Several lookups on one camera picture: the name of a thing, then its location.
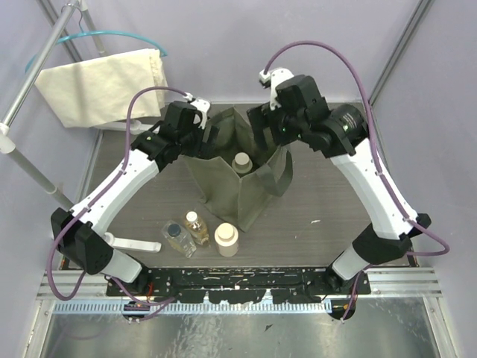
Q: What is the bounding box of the green bottle with beige cap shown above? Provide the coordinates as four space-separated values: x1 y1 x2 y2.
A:
231 152 253 178

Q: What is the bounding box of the olive green canvas bag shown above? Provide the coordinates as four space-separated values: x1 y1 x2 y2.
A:
183 107 294 232

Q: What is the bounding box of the cream bottle with beige cap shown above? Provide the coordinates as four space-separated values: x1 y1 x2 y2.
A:
214 222 239 257

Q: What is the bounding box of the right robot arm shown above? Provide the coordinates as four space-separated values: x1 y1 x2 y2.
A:
247 68 432 294

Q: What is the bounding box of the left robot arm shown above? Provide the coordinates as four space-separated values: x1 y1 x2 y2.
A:
51 98 217 295

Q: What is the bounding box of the cream canvas cloth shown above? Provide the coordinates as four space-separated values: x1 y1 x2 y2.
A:
35 48 168 128

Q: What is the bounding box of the amber bottle with white cap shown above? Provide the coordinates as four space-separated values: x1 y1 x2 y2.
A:
183 210 209 246

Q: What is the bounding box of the clear bottle with dark cap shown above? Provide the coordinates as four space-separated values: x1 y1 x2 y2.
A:
162 220 197 258

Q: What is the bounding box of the teal clothes hanger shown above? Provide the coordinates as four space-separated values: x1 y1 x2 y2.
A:
25 31 168 74

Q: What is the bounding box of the white metal clothes rack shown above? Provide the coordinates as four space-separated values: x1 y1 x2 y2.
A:
1 1 165 270

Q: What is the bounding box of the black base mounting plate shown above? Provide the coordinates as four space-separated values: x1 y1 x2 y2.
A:
126 267 353 304

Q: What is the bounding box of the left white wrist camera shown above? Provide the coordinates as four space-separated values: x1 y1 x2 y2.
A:
183 92 211 130

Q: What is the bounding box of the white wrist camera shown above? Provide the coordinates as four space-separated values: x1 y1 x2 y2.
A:
259 68 294 110
183 92 211 130

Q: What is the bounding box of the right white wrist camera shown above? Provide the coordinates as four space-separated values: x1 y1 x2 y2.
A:
259 68 294 110

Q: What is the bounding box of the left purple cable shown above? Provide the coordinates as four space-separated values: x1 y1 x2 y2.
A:
47 86 195 321

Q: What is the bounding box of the purple cable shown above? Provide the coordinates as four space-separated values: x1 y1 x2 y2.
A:
262 40 451 322
47 86 195 321

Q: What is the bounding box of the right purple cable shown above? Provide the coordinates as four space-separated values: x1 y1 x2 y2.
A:
262 40 451 322

